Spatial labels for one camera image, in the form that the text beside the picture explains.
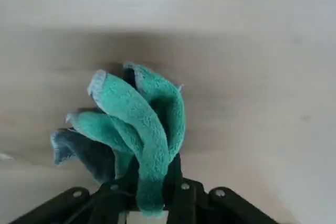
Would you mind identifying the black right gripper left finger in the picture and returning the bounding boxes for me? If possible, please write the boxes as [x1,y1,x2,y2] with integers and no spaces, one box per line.
[9,178,138,224]

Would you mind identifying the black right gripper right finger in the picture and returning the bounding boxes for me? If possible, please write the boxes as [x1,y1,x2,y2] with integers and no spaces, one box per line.
[162,153,279,224]

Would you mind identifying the green cloth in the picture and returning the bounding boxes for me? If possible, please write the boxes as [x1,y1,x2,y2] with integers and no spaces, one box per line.
[49,62,186,221]

